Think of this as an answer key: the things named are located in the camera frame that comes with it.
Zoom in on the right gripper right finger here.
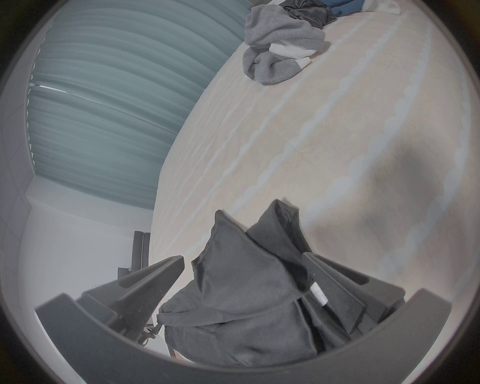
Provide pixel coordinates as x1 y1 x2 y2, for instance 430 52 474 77
302 251 406 334

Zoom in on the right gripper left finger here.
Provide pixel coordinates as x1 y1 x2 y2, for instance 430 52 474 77
77 255 185 341

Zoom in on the black T-shirt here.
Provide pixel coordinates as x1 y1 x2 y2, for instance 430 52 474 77
156 199 367 369

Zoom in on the bed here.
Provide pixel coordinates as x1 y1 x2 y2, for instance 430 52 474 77
118 0 475 366

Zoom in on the pile of clothes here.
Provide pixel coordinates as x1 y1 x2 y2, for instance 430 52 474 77
242 0 403 86

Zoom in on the blue-green curtain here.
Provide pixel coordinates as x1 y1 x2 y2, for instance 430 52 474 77
27 85 178 208
31 0 253 133

